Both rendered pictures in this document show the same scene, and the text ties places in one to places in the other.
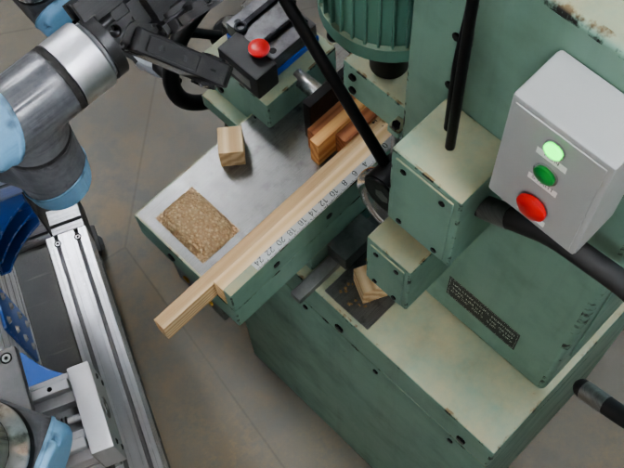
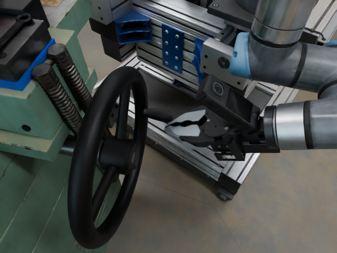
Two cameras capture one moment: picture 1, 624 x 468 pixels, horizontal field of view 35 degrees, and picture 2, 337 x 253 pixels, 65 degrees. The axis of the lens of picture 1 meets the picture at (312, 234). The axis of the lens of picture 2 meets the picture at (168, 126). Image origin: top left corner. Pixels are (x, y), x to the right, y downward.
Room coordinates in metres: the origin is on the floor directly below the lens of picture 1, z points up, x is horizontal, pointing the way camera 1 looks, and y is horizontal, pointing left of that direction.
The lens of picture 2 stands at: (1.20, 0.04, 1.19)
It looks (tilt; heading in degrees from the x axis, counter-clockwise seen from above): 54 degrees down; 143
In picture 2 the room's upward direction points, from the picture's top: straight up
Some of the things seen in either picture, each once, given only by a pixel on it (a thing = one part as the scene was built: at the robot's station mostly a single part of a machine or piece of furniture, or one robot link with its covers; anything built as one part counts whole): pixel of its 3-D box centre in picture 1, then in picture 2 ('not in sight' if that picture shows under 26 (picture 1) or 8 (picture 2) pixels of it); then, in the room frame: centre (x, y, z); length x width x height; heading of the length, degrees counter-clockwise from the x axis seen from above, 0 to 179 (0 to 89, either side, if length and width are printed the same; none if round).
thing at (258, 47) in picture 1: (258, 47); not in sight; (0.80, 0.05, 1.02); 0.03 x 0.03 x 0.01
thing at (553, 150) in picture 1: (552, 151); not in sight; (0.36, -0.19, 1.46); 0.02 x 0.01 x 0.02; 40
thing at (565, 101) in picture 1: (566, 158); not in sight; (0.39, -0.22, 1.40); 0.10 x 0.06 x 0.16; 40
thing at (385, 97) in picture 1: (397, 92); not in sight; (0.70, -0.13, 1.03); 0.14 x 0.07 x 0.09; 40
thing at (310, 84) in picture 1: (315, 90); not in sight; (0.77, -0.02, 0.95); 0.09 x 0.07 x 0.09; 130
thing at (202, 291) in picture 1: (311, 192); not in sight; (0.62, 0.00, 0.92); 0.56 x 0.02 x 0.04; 130
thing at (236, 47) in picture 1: (263, 39); (1, 33); (0.84, 0.04, 0.99); 0.13 x 0.11 x 0.06; 130
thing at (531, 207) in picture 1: (531, 207); not in sight; (0.36, -0.19, 1.36); 0.03 x 0.01 x 0.03; 40
